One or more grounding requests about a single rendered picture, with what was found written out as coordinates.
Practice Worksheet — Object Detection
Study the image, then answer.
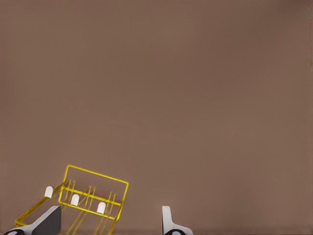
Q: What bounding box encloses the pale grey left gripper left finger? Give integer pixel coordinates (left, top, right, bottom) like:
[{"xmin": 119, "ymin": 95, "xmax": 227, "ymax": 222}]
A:
[{"xmin": 1, "ymin": 205, "xmax": 62, "ymax": 235}]

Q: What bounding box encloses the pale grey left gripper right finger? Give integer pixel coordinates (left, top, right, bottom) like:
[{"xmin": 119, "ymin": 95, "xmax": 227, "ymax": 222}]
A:
[{"xmin": 161, "ymin": 205, "xmax": 194, "ymax": 235}]

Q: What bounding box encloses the yellow wire cup holder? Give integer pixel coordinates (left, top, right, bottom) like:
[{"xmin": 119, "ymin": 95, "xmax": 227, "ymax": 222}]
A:
[{"xmin": 14, "ymin": 164, "xmax": 130, "ymax": 235}]

